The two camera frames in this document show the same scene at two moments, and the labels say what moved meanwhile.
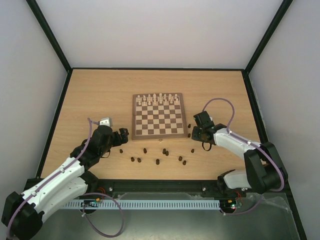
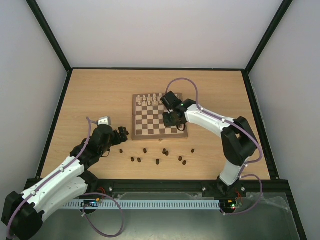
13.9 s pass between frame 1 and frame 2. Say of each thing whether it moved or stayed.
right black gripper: moved
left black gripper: stayed
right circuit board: stayed
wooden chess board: stayed
